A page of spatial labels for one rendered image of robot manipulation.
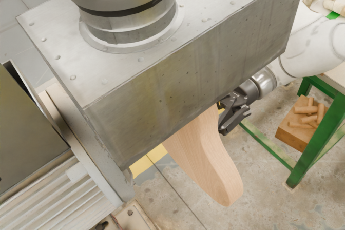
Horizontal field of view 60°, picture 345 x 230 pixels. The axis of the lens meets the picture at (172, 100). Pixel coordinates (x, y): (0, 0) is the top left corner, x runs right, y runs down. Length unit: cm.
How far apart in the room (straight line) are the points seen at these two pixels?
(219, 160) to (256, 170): 126
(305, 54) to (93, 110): 56
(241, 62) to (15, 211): 37
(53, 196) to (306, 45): 58
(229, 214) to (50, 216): 140
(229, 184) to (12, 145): 44
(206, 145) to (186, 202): 122
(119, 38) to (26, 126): 15
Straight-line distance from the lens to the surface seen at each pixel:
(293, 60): 77
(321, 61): 73
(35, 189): 48
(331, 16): 118
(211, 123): 55
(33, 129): 38
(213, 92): 39
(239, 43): 37
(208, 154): 62
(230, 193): 69
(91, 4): 27
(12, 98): 34
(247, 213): 180
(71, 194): 49
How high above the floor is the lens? 173
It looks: 54 degrees down
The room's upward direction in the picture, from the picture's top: 10 degrees counter-clockwise
